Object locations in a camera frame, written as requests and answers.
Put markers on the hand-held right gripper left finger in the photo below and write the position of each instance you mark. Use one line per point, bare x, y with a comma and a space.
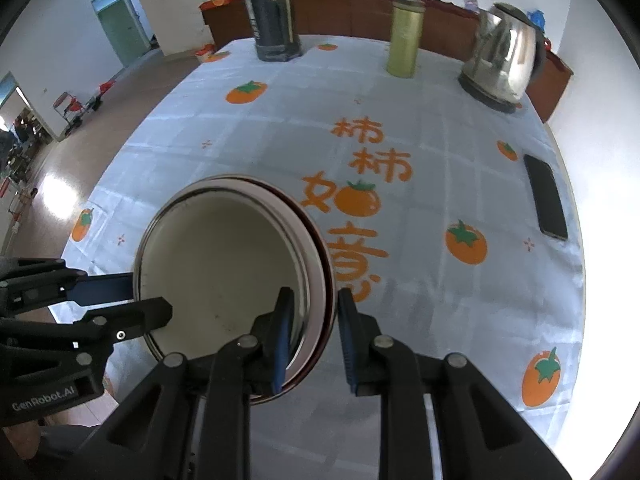
284, 350

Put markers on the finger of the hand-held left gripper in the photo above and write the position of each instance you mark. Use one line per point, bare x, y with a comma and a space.
105, 287
140, 315

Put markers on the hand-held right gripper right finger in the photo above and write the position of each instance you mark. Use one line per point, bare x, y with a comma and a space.
347, 350

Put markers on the pink bowl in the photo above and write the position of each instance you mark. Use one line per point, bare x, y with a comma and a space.
317, 300

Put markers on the small white enamel bowl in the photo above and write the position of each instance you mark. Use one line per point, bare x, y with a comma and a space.
215, 260

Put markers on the person's left hand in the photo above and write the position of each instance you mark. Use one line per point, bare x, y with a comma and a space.
20, 442

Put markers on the persimmon printed tablecloth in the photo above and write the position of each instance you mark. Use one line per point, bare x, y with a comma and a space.
425, 185

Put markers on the red folding chair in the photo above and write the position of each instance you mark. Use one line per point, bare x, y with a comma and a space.
67, 107

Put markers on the red small stool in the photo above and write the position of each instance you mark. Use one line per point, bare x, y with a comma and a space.
105, 87

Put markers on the black smartphone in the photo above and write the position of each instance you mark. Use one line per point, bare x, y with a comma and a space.
545, 195

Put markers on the green door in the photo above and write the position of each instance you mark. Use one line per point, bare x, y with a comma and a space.
122, 30

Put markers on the orange printed cloth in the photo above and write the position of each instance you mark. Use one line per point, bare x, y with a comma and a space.
222, 1

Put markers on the green insulated bottle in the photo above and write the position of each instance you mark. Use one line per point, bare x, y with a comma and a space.
405, 40

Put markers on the large black thermos jug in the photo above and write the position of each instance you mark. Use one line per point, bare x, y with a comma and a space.
270, 15

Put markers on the stainless steel electric kettle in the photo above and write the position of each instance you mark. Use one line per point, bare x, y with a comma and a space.
500, 55

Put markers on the brown wooden sideboard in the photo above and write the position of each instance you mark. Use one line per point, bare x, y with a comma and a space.
340, 15

